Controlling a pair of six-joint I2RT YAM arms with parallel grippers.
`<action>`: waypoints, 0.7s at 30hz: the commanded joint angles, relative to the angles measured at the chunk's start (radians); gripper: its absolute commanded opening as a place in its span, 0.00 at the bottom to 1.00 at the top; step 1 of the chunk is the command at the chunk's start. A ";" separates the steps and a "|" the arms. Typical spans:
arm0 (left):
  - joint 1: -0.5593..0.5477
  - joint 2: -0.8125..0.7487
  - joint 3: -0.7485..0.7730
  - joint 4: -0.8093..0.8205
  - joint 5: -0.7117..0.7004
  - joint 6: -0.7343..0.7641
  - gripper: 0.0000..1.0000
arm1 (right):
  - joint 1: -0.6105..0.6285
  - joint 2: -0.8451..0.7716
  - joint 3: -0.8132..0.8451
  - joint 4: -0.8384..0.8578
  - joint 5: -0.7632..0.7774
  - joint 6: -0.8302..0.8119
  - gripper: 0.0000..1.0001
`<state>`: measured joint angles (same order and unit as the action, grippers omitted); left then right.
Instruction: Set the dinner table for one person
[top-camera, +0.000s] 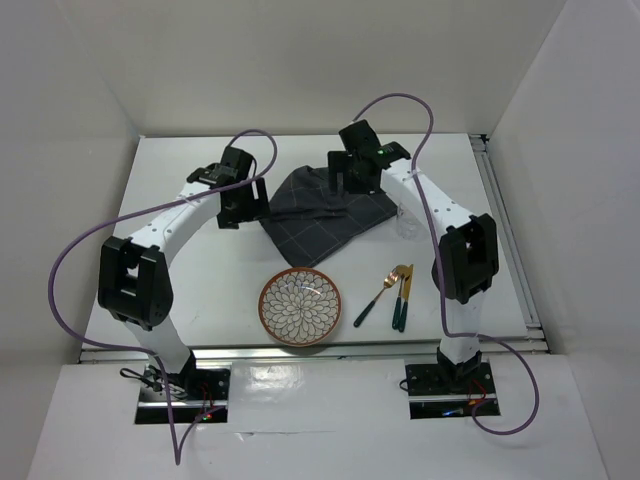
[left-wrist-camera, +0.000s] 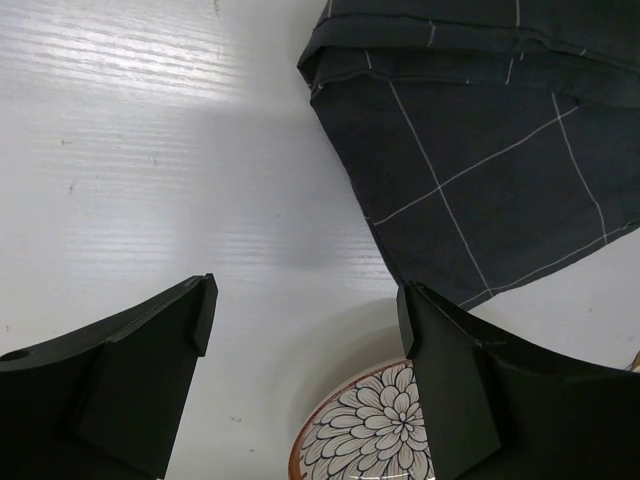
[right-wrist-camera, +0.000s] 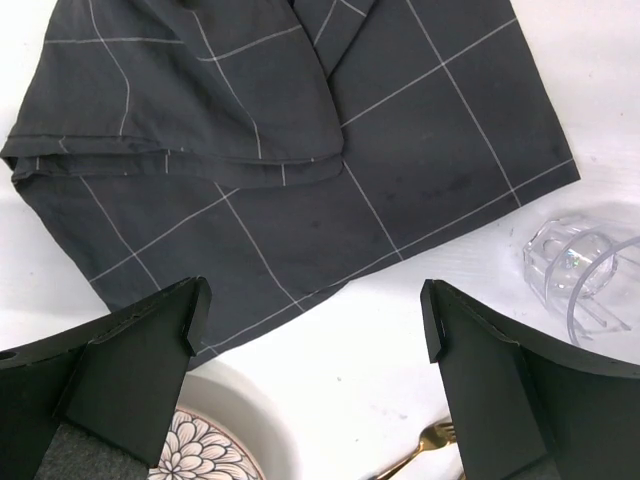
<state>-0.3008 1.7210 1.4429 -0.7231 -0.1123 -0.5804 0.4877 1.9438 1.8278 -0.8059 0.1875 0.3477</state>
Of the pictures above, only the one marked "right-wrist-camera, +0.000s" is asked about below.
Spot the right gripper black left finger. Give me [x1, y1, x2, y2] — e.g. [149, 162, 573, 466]
[1, 277, 212, 479]

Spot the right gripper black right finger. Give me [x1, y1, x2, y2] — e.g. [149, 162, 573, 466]
[420, 280, 639, 480]

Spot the dark grey checked cloth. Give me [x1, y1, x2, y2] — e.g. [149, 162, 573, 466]
[1, 1, 580, 363]

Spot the floral patterned plate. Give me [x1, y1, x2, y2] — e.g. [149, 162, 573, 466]
[147, 409, 258, 480]

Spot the clear drinking glass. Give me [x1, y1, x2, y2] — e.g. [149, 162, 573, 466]
[523, 214, 639, 348]

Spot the gold fork green handle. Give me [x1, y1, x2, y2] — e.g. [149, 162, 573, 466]
[373, 421, 457, 480]

